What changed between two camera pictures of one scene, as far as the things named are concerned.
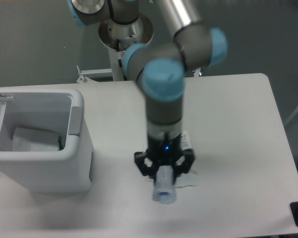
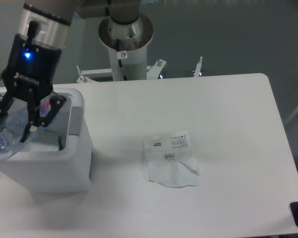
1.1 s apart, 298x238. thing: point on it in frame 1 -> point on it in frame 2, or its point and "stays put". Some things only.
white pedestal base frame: (84, 74) stays put
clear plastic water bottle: (164, 190) -> (7, 132)
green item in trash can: (61, 146) stays put
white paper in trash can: (27, 139) stays put
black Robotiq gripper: (164, 150) -> (32, 64)
